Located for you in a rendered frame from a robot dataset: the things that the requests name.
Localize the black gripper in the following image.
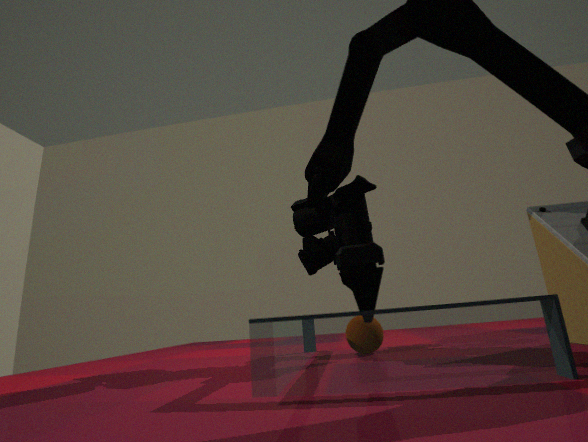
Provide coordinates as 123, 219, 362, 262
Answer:
334, 217, 385, 312

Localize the low clear glass wall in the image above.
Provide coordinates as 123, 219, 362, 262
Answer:
249, 299, 573, 398

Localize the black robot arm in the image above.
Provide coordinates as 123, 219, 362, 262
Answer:
291, 0, 588, 275

